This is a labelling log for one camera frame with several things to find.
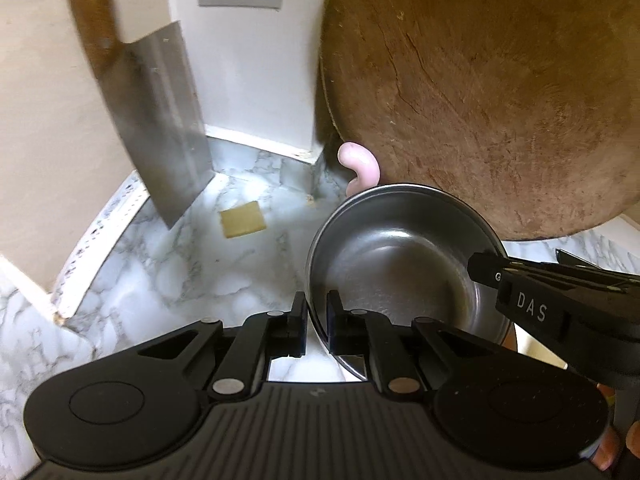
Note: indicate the small yellow scrap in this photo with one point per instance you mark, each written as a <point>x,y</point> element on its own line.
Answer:
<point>242,220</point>

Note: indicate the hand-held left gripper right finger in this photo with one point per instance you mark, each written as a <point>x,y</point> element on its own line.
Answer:
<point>334,321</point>

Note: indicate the person's right hand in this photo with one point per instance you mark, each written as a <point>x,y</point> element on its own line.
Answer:
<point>614,452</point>

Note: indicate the stainless steel bowl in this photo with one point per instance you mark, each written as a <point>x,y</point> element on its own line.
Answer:
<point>395,270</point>

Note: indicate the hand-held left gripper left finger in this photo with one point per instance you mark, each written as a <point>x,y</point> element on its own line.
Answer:
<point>299,321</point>

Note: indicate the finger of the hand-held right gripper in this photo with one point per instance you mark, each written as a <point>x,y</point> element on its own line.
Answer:
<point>486,270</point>
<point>595,264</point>

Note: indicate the round wooden cutting board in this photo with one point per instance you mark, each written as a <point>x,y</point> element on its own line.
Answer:
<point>480,95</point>

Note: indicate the white perforated edge strip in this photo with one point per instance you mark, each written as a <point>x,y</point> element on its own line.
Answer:
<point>95,240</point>

